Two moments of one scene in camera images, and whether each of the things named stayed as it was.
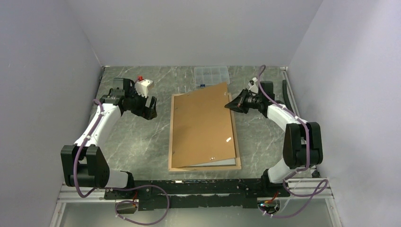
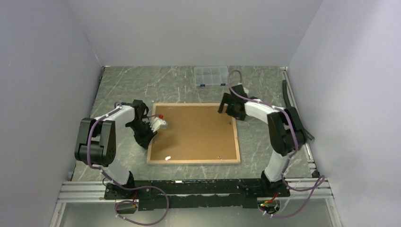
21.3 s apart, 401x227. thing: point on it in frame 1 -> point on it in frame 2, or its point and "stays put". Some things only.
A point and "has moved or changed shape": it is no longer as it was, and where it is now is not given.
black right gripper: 237,104 -> 226,100
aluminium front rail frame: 297,188 stays put
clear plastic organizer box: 210,75 stays put
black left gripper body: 137,104 -> 143,131
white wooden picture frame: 238,166 has moved or changed shape
